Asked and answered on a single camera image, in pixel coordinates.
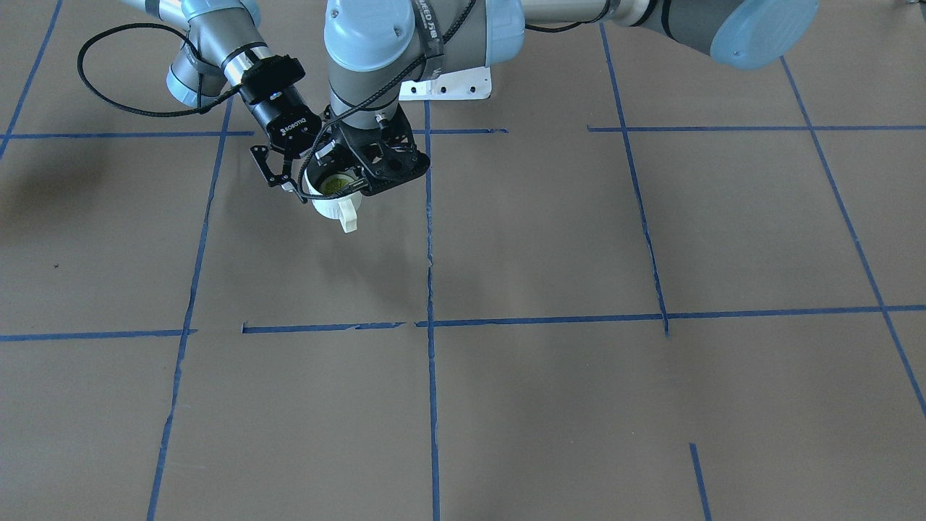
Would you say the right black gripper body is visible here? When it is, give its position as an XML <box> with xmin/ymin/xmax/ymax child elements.
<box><xmin>239</xmin><ymin>55</ymin><xmax>322</xmax><ymax>157</ymax></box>

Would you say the white mug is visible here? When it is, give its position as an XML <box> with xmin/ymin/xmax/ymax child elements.
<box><xmin>304</xmin><ymin>165</ymin><xmax>363</xmax><ymax>233</ymax></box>

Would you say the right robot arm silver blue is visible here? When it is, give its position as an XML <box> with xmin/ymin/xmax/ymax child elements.
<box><xmin>127</xmin><ymin>1</ymin><xmax>321</xmax><ymax>203</ymax></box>

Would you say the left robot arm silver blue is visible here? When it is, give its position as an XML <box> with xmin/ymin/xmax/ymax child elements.
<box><xmin>324</xmin><ymin>1</ymin><xmax>819</xmax><ymax>129</ymax></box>

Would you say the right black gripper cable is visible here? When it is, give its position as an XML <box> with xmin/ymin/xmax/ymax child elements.
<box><xmin>77</xmin><ymin>23</ymin><xmax>243</xmax><ymax>118</ymax></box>

